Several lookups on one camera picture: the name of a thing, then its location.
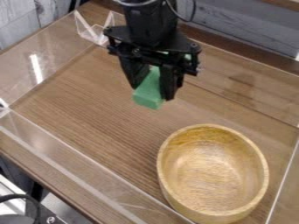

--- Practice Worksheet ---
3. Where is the clear acrylic corner bracket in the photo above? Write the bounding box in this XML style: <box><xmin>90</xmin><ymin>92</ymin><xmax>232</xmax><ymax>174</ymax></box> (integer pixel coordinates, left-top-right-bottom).
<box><xmin>73</xmin><ymin>10</ymin><xmax>114</xmax><ymax>46</ymax></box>

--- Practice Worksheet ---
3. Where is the green rectangular block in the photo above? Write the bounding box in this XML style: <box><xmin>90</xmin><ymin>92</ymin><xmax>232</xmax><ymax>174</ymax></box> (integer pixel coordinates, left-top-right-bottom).
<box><xmin>132</xmin><ymin>52</ymin><xmax>193</xmax><ymax>111</ymax></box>

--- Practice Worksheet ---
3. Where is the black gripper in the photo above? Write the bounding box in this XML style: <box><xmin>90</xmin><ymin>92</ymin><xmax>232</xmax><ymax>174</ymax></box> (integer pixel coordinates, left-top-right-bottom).
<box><xmin>104</xmin><ymin>0</ymin><xmax>201</xmax><ymax>101</ymax></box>

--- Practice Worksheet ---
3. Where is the brown wooden bowl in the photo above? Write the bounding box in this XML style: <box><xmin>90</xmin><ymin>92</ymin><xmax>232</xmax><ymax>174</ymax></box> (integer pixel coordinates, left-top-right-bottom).
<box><xmin>156</xmin><ymin>123</ymin><xmax>269</xmax><ymax>224</ymax></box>

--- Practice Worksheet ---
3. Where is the black cable bottom left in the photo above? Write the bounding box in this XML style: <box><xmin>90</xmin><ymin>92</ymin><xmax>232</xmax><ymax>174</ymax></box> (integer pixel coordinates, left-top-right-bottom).
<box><xmin>0</xmin><ymin>193</ymin><xmax>42</xmax><ymax>224</ymax></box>

